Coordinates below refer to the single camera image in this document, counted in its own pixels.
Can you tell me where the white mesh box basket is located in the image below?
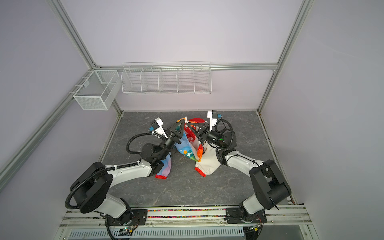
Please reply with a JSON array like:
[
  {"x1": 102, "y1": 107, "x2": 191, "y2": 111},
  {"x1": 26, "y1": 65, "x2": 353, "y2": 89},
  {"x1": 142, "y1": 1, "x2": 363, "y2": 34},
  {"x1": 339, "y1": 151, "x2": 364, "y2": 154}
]
[{"x1": 74, "y1": 70, "x2": 121, "y2": 111}]

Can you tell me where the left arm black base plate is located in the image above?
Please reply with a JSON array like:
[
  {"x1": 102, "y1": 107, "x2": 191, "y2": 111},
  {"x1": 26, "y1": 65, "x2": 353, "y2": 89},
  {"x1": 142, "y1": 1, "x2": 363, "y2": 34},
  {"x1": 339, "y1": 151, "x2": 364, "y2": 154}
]
[{"x1": 106, "y1": 209, "x2": 148, "y2": 227}]

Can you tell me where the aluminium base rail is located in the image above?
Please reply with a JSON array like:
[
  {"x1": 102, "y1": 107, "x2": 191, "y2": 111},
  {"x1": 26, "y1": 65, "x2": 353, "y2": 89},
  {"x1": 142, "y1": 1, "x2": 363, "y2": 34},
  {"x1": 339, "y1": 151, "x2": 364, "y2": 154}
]
[{"x1": 55, "y1": 205, "x2": 319, "y2": 240}]

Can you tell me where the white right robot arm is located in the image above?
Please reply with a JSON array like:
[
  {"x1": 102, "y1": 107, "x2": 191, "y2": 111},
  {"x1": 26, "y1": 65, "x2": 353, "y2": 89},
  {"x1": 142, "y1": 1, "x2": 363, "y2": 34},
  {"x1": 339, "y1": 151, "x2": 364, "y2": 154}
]
[{"x1": 188, "y1": 119, "x2": 292, "y2": 216}]

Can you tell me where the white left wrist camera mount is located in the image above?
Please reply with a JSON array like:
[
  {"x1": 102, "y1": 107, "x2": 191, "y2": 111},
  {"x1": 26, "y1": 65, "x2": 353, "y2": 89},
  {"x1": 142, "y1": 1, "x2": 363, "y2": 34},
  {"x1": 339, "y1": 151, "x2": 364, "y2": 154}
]
[{"x1": 149, "y1": 118, "x2": 168, "y2": 139}]

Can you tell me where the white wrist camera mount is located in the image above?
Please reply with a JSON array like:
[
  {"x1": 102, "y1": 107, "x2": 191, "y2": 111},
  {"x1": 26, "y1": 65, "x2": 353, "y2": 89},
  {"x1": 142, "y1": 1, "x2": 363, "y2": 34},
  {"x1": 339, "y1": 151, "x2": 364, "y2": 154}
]
[
  {"x1": 207, "y1": 110, "x2": 222, "y2": 130},
  {"x1": 149, "y1": 118, "x2": 168, "y2": 139}
]

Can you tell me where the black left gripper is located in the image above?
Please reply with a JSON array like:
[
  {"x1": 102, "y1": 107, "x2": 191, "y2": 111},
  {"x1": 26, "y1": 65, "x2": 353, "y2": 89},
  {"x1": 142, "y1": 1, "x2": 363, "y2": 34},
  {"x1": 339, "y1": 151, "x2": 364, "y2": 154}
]
[{"x1": 158, "y1": 119, "x2": 185, "y2": 161}]

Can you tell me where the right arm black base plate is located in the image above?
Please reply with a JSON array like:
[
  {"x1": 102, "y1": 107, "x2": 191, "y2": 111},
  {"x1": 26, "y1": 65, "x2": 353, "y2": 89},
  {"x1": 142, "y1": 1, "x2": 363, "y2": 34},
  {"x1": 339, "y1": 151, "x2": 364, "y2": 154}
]
[{"x1": 224, "y1": 207, "x2": 267, "y2": 224}]

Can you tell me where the black left arm corrugated cable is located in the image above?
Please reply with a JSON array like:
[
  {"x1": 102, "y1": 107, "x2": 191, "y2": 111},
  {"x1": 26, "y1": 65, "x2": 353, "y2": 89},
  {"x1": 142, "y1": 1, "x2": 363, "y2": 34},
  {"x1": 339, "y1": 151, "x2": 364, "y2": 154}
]
[{"x1": 125, "y1": 131, "x2": 160, "y2": 155}]

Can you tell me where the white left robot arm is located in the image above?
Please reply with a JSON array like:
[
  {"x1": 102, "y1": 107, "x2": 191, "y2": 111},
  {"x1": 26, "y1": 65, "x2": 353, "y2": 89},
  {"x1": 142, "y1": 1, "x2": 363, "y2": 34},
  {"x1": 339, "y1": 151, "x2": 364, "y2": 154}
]
[{"x1": 65, "y1": 119, "x2": 186, "y2": 225}]

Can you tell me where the white wire shelf basket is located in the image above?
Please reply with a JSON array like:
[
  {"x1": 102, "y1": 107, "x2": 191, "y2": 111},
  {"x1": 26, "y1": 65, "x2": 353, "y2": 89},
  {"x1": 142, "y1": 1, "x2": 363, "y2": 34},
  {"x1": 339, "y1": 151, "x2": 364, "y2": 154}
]
[{"x1": 121, "y1": 62, "x2": 212, "y2": 94}]

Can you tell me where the colourful rainbow kids jacket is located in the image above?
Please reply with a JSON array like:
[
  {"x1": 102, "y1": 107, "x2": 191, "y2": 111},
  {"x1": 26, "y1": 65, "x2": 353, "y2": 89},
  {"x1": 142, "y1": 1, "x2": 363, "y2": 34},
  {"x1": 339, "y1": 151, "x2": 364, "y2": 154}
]
[{"x1": 155, "y1": 118, "x2": 221, "y2": 180}]

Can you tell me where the white vented cable duct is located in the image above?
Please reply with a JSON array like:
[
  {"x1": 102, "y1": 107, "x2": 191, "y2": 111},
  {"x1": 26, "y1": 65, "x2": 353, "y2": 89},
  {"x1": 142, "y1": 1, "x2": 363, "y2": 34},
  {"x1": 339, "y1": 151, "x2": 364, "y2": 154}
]
[{"x1": 68, "y1": 227, "x2": 245, "y2": 240}]

